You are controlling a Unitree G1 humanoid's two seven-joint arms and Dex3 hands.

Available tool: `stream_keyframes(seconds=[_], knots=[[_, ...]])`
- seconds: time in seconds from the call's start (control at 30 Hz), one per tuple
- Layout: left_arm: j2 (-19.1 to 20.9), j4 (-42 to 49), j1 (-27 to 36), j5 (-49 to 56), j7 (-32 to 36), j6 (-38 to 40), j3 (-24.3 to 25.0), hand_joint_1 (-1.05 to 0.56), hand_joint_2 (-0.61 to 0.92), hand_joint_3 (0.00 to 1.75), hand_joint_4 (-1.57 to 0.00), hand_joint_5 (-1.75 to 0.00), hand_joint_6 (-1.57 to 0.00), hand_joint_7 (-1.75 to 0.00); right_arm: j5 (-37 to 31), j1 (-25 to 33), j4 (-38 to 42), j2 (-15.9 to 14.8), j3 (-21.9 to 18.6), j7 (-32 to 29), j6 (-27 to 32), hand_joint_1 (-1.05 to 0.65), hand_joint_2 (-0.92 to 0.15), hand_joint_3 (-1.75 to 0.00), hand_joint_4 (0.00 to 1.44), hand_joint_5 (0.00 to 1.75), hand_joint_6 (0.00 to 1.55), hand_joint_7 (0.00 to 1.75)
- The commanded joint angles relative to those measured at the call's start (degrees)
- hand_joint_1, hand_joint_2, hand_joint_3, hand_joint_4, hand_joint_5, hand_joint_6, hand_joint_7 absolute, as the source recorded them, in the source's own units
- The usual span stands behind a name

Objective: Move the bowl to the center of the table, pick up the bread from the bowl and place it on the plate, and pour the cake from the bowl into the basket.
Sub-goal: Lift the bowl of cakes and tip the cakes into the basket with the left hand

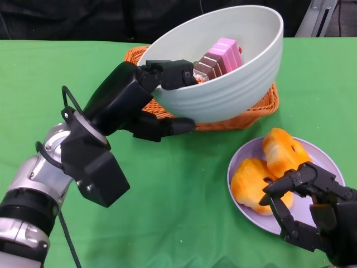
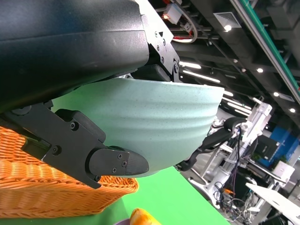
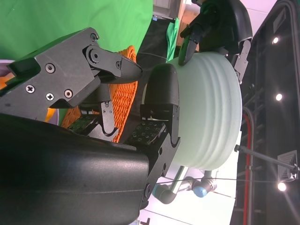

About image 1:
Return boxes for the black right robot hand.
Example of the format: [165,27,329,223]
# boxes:
[258,161,357,266]

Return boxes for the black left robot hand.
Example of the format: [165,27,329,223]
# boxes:
[83,59,199,143]

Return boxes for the plump orange croissant bread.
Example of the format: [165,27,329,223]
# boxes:
[262,127,313,179]

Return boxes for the orange donut bread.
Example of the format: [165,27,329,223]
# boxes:
[230,158,295,216]

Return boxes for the grey round bowl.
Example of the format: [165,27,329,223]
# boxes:
[138,4,284,123]

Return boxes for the lavender round plate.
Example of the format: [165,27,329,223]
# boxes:
[227,136,346,235]

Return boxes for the pink brown striped cake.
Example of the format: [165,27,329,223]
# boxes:
[193,37,243,84]

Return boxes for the orange wicker basket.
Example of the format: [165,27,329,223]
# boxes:
[123,46,279,131]

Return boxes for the black backdrop cloth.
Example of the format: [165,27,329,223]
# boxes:
[0,0,312,45]

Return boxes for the green tablecloth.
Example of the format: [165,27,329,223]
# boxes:
[0,37,357,268]

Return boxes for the black cable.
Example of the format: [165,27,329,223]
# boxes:
[336,0,342,37]
[61,85,84,118]
[35,141,83,268]

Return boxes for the grey metal frame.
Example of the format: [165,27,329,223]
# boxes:
[295,0,340,37]

